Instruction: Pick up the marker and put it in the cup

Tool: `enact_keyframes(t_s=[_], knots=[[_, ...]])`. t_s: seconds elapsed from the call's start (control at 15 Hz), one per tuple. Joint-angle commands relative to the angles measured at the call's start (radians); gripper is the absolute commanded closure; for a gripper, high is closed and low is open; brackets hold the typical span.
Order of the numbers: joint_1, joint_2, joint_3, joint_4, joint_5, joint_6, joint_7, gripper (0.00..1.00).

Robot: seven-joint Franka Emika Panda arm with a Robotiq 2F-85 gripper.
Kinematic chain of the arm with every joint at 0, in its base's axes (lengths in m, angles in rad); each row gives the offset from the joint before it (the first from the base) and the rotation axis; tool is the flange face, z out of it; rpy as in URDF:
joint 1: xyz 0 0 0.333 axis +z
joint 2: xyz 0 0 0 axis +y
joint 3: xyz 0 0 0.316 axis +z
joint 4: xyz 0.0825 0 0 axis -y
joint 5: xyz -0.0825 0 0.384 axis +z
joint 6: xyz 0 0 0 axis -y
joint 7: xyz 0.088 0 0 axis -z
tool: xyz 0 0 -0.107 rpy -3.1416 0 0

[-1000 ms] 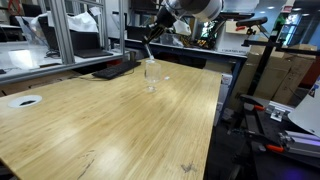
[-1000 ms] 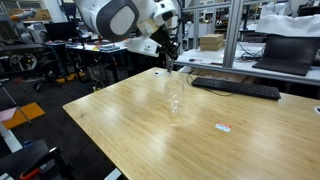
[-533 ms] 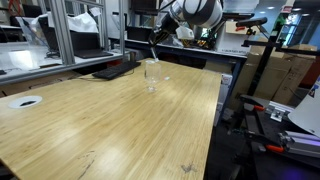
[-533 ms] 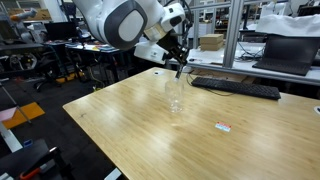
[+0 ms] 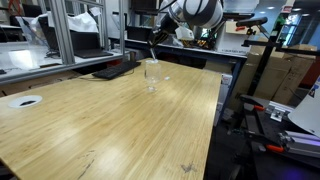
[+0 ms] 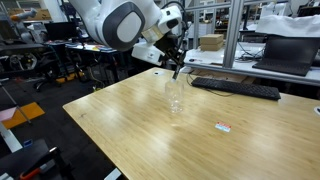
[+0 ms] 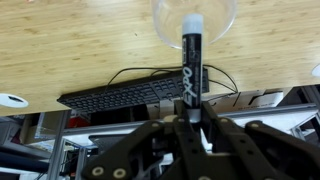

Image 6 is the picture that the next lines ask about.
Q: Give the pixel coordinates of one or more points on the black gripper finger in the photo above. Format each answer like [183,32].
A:
[181,60]
[174,61]

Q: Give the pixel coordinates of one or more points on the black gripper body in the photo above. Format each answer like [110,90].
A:
[168,43]

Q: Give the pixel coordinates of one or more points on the black and white marker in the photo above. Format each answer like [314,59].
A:
[176,72]

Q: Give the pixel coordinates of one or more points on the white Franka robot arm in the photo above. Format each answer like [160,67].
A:
[116,23]

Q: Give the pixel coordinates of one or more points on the clear plastic cup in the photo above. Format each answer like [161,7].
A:
[174,95]

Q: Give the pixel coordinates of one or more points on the small black shelf object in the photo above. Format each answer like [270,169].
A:
[192,60]

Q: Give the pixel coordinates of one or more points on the small dark table grommet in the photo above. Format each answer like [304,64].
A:
[156,72]

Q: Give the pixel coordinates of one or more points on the white rack shelf top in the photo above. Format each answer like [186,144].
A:
[213,60]

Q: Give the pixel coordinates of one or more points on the flat cardboard box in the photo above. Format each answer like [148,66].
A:
[211,39]
[211,47]

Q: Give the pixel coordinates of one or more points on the flat cardboard sheet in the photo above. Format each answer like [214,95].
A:
[230,77]

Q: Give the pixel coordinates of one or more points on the black keyboard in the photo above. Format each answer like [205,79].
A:
[236,87]

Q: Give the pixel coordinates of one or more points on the cluttered background workbench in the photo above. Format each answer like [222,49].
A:
[96,49]

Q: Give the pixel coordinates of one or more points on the black laptop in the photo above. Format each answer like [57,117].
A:
[288,55]

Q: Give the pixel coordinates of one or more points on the black monitor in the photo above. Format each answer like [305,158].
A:
[61,30]

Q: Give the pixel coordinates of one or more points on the yellow floor base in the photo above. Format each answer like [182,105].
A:
[65,78]

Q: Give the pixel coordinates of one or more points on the white plastic cover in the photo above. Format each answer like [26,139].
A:
[286,25]

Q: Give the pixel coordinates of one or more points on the black office chair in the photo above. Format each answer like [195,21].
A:
[50,70]

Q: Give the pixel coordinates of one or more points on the white flat object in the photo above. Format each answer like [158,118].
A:
[113,174]

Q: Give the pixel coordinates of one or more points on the white table grommet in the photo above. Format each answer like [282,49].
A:
[317,110]

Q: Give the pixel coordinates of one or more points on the black steering wheel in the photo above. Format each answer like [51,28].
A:
[23,61]

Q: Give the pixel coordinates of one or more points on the white and orange device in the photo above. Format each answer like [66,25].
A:
[23,15]

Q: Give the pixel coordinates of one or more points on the orange floor mat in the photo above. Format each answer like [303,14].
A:
[25,113]

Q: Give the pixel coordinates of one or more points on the grey tripod leg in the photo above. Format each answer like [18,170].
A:
[13,100]

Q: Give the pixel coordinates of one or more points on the small blue object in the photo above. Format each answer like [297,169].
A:
[28,143]

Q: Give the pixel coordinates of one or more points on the pink paper sheet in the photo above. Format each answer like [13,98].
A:
[6,114]

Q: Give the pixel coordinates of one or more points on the white board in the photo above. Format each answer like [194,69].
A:
[10,138]

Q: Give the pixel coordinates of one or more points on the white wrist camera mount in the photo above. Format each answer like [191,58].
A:
[146,53]

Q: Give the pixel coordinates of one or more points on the aluminium frame rack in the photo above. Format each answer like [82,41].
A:
[231,33]

